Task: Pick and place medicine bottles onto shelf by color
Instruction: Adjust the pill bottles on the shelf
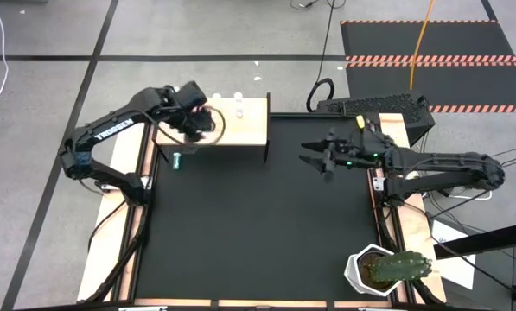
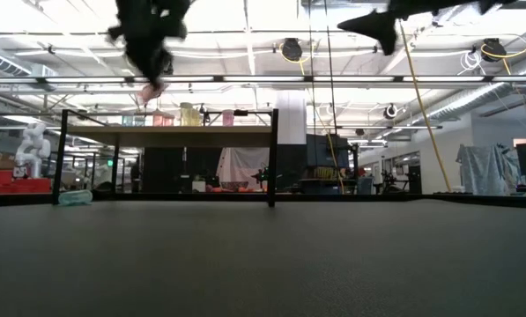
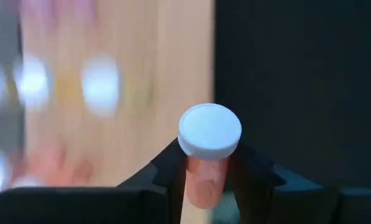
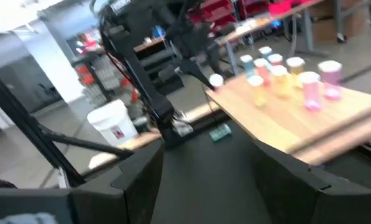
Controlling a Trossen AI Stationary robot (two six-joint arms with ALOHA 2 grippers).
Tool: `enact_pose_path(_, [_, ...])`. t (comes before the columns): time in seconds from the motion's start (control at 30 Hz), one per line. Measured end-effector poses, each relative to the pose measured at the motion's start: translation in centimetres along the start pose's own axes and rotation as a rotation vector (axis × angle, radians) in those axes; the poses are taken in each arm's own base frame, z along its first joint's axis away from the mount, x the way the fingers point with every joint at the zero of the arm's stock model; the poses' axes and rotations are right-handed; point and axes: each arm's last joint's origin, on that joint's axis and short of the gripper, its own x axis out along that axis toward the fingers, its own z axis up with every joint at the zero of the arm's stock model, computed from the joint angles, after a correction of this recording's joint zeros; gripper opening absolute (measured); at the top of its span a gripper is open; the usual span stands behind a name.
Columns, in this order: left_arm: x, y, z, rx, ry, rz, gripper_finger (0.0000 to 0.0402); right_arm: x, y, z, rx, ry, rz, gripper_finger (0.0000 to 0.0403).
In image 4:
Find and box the yellow medicine bottle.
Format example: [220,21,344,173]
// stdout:
[270,65,291,99]
[286,56,306,86]

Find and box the large cardboard box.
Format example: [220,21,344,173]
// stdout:
[309,0,371,43]

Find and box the red storage bin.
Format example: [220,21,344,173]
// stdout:
[200,0,236,24]
[268,1,293,16]

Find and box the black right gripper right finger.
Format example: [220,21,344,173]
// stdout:
[252,139,331,224]

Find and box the yellow-green medicine bottle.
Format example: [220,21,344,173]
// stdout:
[247,75,267,108]

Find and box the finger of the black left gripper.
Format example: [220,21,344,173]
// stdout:
[185,60,217,90]

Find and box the teal medicine bottle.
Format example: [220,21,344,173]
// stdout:
[208,123,232,143]

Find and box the black aluminium table frame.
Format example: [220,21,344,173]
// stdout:
[0,63,135,189]

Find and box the white trash bin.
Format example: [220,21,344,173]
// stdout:
[86,99,140,147]

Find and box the pink-purple medicine bottle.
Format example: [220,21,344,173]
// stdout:
[317,60,344,101]
[298,71,322,111]

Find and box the wooden workbench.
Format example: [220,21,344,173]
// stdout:
[214,0,371,60]

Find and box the silver metal bracket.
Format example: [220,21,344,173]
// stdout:
[56,166,71,190]

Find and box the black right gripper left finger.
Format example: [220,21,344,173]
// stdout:
[111,143,166,224]

